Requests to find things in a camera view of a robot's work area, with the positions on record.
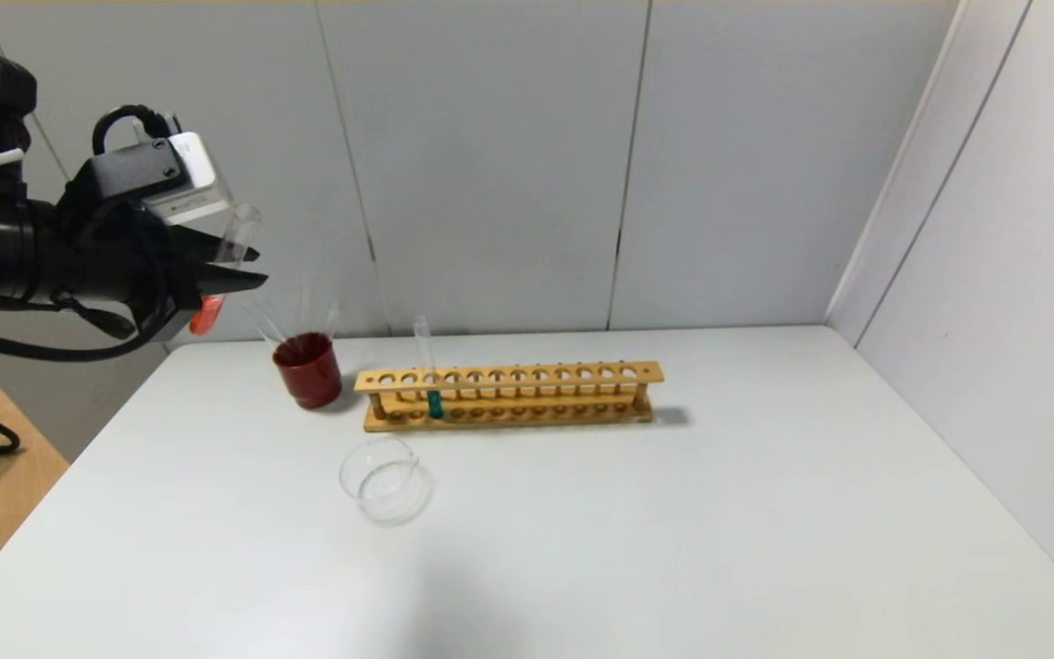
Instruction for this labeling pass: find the wooden test tube rack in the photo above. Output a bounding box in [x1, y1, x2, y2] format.
[353, 361, 665, 433]

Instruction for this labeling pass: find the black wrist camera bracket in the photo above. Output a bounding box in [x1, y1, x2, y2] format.
[79, 137, 189, 208]

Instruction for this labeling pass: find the thin black camera cable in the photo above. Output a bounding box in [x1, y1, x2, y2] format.
[91, 104, 178, 155]

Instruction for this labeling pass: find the dark red plastic cup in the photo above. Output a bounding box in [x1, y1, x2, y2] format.
[272, 331, 344, 410]

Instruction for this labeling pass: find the test tube with blue pigment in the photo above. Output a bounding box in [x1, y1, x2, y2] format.
[412, 315, 446, 420]

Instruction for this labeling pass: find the test tube with red pigment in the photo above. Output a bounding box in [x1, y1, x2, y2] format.
[188, 203, 263, 336]

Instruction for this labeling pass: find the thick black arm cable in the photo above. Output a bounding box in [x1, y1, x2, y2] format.
[0, 291, 173, 363]

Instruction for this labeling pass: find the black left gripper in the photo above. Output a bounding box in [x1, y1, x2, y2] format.
[34, 200, 269, 340]

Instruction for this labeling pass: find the clear glass beaker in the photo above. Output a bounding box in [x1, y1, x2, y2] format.
[339, 437, 435, 526]

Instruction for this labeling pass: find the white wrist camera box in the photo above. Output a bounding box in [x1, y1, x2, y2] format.
[143, 132, 234, 226]

